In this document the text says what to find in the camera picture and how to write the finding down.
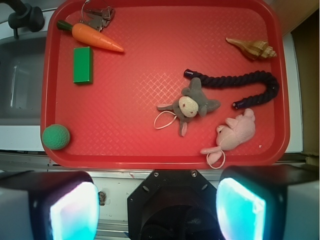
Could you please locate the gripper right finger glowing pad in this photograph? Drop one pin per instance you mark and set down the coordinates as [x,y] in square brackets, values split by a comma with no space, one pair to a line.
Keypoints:
[276,202]

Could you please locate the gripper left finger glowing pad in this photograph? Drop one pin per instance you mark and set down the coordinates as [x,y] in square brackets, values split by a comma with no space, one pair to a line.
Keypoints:
[61,205]

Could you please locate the green golf ball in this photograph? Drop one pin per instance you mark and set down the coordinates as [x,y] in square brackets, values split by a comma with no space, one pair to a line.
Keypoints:
[56,137]

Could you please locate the pink plush bunny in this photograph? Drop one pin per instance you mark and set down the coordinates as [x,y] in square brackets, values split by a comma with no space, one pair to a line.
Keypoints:
[234,132]

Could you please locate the grey plush donkey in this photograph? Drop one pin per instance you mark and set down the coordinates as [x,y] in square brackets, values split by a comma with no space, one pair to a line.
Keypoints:
[192,102]

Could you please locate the grey sink basin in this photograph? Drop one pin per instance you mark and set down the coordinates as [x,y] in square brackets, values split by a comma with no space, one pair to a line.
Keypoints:
[21,79]

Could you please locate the green rectangular block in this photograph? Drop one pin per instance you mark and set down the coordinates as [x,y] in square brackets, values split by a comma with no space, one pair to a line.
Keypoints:
[83,65]

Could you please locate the tan spiral seashell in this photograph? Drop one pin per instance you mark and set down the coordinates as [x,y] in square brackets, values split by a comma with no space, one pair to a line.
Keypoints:
[253,49]

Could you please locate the red plastic tray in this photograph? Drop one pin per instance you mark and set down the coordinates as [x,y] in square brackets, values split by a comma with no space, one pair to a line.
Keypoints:
[111,121]

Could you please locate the orange toy carrot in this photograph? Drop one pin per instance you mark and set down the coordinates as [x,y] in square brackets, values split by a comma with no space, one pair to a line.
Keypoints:
[87,35]

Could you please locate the black clamp knob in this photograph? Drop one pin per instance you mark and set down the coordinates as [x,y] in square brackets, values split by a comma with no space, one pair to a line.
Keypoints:
[24,16]

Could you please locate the silver keys on ring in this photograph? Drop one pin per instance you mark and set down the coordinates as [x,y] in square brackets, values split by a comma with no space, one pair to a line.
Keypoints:
[96,18]

